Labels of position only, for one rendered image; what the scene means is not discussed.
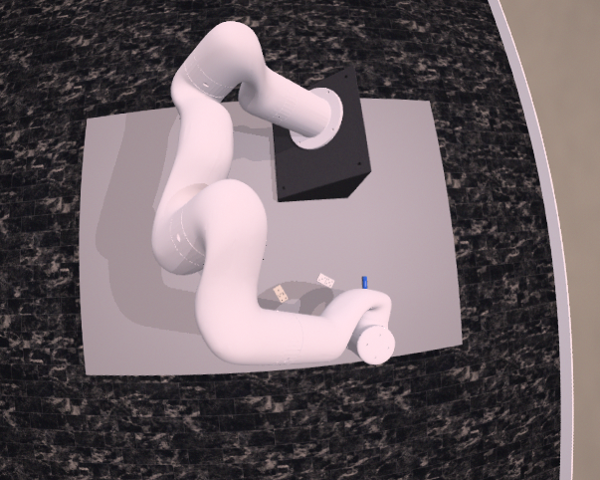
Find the white domino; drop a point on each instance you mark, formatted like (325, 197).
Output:
(280, 293)
(325, 280)

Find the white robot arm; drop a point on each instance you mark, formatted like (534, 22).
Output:
(222, 227)

